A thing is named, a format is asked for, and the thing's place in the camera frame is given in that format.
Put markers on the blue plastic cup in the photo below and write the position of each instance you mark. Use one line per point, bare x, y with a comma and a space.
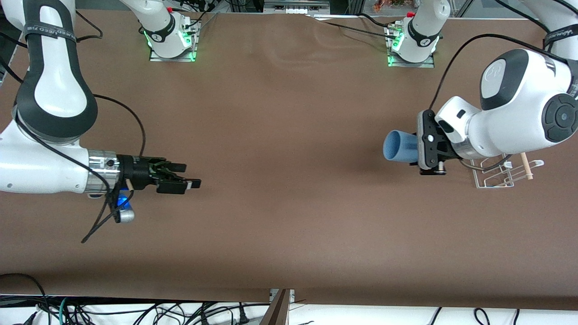
399, 145

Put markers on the white Franka right robot arm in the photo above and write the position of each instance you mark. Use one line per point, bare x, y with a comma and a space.
49, 90

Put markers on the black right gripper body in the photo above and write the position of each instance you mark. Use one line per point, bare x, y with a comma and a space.
137, 172

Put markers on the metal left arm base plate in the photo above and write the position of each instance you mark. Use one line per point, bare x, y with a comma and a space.
426, 63

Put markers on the white Franka left robot arm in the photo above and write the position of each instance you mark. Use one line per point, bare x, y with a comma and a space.
519, 122

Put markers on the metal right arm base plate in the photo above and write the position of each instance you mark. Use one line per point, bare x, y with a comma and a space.
192, 49

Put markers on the white power strip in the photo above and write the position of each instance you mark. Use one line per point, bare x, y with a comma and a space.
299, 10

